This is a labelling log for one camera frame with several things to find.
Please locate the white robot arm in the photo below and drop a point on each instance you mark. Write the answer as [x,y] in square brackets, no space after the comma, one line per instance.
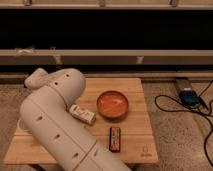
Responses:
[45,113]

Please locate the orange bowl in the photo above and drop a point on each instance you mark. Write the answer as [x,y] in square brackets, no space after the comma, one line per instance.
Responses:
[112,104]

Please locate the wooden table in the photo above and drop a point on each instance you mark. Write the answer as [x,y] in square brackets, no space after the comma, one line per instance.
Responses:
[137,140]

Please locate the dark candy bar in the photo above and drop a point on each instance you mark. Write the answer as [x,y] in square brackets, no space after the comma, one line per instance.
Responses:
[115,138]

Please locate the blue power adapter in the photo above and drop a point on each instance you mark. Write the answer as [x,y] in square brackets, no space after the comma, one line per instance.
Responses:
[189,98]

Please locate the white plastic cup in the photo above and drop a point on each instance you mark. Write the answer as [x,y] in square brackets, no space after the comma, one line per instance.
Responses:
[21,125]

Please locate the long wooden rail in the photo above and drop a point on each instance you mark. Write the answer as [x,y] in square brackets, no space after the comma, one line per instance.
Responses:
[104,57]

